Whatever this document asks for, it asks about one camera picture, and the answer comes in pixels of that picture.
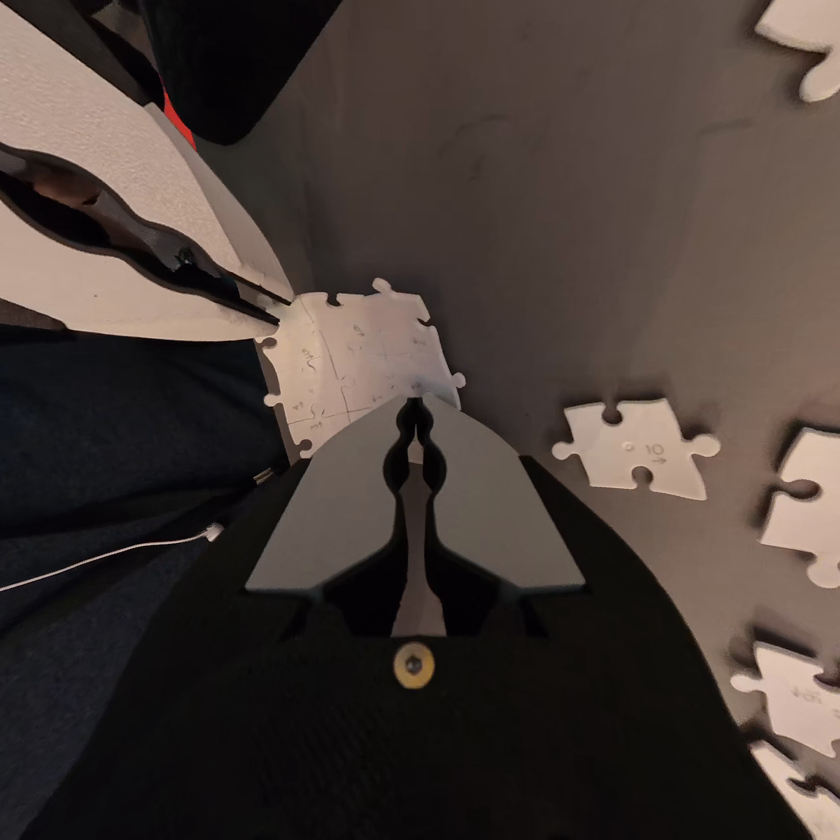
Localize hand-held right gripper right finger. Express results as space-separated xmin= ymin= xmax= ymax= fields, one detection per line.
xmin=420 ymin=394 xmax=587 ymax=592

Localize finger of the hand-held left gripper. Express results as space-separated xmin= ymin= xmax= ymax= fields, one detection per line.
xmin=0 ymin=0 xmax=294 ymax=307
xmin=0 ymin=171 xmax=282 ymax=342

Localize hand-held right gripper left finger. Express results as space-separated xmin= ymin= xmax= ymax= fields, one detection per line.
xmin=244 ymin=395 xmax=413 ymax=595

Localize assembled white puzzle section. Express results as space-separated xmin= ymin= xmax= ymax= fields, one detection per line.
xmin=261 ymin=277 xmax=468 ymax=468

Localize scattered loose puzzle pieces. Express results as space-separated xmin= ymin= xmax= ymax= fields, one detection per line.
xmin=551 ymin=0 xmax=840 ymax=840

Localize red panel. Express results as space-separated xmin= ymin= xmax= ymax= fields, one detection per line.
xmin=162 ymin=91 xmax=199 ymax=154

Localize white earphone cable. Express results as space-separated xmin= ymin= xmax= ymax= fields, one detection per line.
xmin=0 ymin=523 xmax=225 ymax=593

